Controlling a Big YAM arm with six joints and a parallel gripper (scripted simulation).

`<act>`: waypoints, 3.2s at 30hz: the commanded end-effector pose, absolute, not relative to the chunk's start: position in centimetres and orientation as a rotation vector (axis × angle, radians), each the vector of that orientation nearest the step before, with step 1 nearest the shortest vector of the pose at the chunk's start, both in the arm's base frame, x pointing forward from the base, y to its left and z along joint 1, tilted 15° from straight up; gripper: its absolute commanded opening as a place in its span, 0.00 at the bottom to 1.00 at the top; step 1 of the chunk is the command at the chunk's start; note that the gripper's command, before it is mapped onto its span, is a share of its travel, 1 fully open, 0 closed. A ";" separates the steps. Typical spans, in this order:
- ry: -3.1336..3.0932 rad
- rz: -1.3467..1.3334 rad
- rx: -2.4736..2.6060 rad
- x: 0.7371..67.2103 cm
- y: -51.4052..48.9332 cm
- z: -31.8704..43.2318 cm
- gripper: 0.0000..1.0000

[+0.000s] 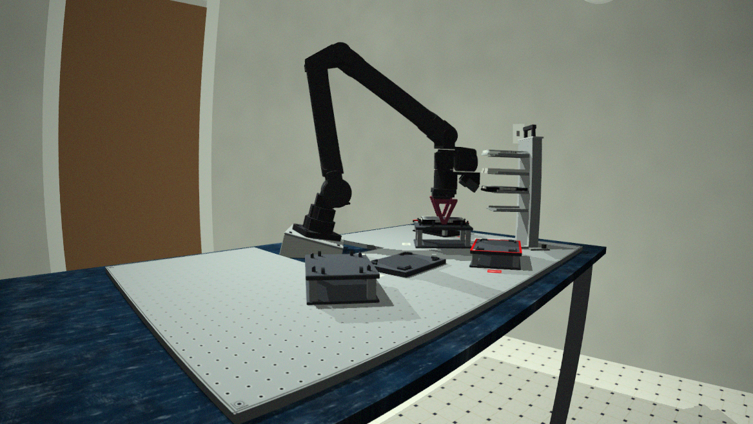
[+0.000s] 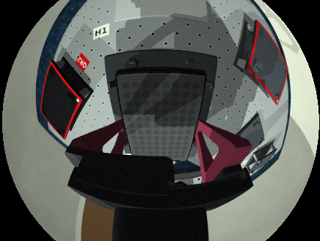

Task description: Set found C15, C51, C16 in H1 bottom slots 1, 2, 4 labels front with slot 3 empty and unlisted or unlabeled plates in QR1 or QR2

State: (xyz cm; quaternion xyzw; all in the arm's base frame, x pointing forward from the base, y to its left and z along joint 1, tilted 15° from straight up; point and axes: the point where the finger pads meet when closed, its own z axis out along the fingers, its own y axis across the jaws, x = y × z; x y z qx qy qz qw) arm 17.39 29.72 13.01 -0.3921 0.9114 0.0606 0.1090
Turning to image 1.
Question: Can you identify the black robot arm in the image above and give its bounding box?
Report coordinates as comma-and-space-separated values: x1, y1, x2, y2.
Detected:
292, 42, 480, 242

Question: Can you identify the grey shelf rack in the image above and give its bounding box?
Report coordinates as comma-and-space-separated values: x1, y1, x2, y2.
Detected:
487, 138, 542, 249

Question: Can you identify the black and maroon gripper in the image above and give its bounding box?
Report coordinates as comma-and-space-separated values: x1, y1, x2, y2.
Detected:
430, 169, 458, 224

